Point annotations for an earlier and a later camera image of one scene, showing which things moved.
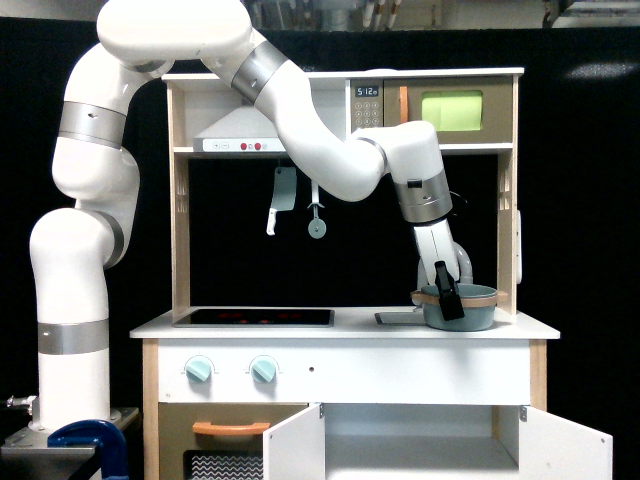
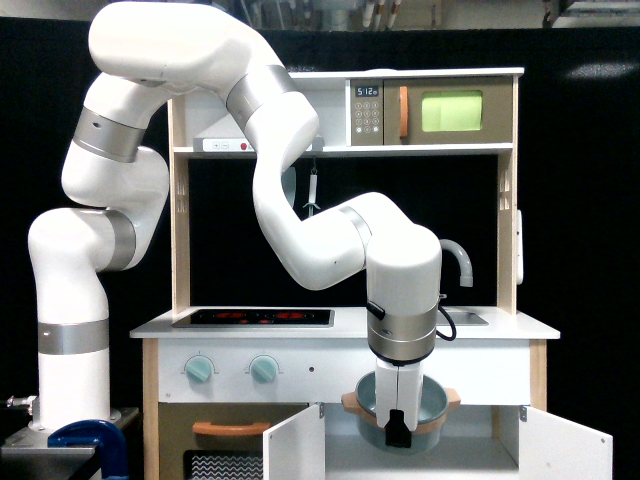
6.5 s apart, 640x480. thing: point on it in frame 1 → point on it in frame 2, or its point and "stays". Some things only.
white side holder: [518, 247] stays
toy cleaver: [284, 194] stays
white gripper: [435, 243] → [399, 388]
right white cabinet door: [552, 448] stays
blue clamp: [97, 433] stays
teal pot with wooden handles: [478, 303] → [437, 401]
